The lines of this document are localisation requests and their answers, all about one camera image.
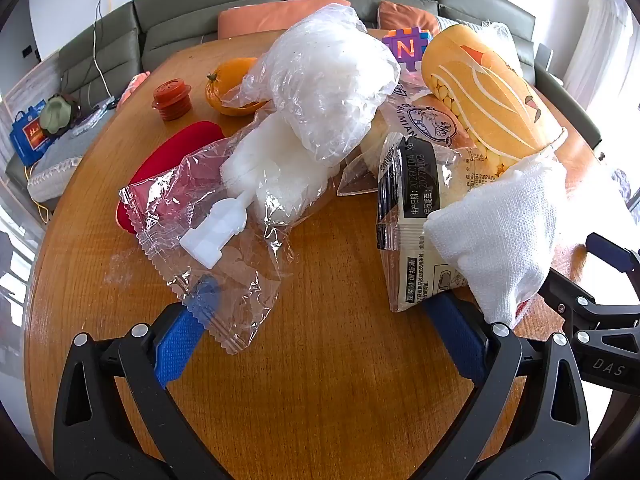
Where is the clear plastic wrapper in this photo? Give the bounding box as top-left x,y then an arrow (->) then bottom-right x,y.
118,137 -> 286,356

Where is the long orange cushion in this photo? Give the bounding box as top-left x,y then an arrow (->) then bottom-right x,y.
217,0 -> 351,38

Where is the black and white snack packet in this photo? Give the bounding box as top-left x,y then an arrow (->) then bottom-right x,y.
376,132 -> 501,313

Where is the green hat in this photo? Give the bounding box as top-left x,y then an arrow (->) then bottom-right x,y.
40,94 -> 76,136

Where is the grey quilted sofa cover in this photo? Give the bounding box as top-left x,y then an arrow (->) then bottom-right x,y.
27,110 -> 116,206

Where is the purple foam puzzle tile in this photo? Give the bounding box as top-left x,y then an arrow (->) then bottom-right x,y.
382,27 -> 433,73

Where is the orange corn-print snack bag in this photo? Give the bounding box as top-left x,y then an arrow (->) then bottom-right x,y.
420,22 -> 568,176

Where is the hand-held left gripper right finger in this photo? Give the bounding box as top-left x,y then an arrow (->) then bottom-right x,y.
415,292 -> 593,480

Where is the printed clear bread wrapper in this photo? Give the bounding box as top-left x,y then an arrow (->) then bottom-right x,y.
337,80 -> 481,198

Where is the red flat plate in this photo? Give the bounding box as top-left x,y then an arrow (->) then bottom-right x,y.
114,120 -> 226,235

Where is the blue shopping bag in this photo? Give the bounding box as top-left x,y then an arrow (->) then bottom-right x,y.
10,102 -> 56,166

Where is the grey-green sofa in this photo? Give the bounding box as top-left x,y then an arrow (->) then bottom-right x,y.
5,0 -> 608,211

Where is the grey striped cushion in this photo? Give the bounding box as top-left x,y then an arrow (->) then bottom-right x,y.
435,15 -> 483,33

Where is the plastic-wrapped booklet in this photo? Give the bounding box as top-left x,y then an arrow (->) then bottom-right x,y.
75,102 -> 116,128

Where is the white charging cable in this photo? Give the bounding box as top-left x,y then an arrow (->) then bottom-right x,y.
92,0 -> 118,106

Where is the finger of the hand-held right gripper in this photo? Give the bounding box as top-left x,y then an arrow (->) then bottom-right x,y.
585,232 -> 640,273
537,265 -> 640,343

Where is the square orange cushion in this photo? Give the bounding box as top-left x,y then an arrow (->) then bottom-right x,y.
377,0 -> 443,28

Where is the red ribbed plastic cap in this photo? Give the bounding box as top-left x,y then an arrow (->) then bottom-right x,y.
151,77 -> 193,122

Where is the yellow cable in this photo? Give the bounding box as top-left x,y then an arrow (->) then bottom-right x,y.
22,165 -> 53,223

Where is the clear bag of white foam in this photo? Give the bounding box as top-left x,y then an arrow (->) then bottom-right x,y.
235,4 -> 401,163

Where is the white foam block in bag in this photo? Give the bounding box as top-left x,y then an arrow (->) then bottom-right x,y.
220,112 -> 331,226

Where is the white curtain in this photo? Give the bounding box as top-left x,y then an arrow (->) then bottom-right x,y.
565,0 -> 640,151

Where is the white plastic toy piece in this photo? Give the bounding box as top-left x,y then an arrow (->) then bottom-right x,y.
180,191 -> 248,268

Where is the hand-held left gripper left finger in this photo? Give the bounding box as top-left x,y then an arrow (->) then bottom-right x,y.
52,275 -> 231,480

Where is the orange tangerine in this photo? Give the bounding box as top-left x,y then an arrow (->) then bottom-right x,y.
205,57 -> 271,117

